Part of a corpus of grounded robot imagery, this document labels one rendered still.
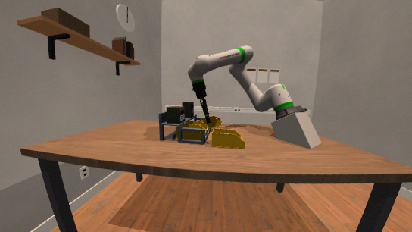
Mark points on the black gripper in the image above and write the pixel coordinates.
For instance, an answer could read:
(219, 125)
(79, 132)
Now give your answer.
(201, 94)

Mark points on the yellow bin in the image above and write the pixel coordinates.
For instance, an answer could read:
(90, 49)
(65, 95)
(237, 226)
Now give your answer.
(215, 122)
(199, 123)
(190, 135)
(227, 138)

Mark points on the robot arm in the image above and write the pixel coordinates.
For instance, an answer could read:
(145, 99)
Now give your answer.
(276, 96)

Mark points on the grey metal shelf rack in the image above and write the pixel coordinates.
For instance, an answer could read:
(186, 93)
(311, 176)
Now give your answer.
(163, 121)

